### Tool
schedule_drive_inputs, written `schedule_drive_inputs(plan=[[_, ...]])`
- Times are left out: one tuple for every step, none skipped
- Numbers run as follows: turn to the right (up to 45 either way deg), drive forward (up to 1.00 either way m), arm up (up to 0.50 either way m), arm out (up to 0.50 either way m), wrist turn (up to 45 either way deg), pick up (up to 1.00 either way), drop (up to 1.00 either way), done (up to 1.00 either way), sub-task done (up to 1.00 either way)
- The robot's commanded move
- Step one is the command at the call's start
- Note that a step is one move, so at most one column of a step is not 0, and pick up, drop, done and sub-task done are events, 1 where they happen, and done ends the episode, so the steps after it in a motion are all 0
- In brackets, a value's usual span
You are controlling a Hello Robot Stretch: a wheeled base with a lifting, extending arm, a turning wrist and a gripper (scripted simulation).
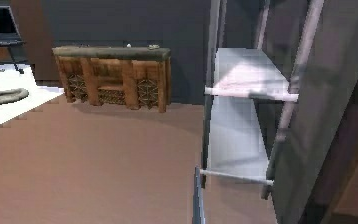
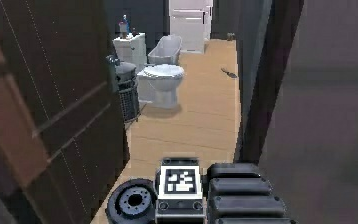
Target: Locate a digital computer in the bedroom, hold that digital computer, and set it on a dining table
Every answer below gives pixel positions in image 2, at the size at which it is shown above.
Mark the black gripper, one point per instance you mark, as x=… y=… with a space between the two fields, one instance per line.
x=132 y=201

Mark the black mesh bin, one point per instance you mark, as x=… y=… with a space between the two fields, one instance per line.
x=128 y=95

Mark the dark brown room door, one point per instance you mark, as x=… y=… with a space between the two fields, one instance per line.
x=57 y=110

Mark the white toilet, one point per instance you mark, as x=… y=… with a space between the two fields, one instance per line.
x=162 y=83

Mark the white sink cabinet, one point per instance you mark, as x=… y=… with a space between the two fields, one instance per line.
x=131 y=50

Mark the white bathtub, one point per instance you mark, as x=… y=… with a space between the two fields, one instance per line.
x=167 y=50

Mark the dark brush on floor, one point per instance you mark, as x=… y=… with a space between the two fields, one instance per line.
x=229 y=73

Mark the blue spray bottle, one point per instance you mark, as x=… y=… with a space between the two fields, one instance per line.
x=124 y=25

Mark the dark small floor object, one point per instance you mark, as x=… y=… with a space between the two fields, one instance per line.
x=231 y=36

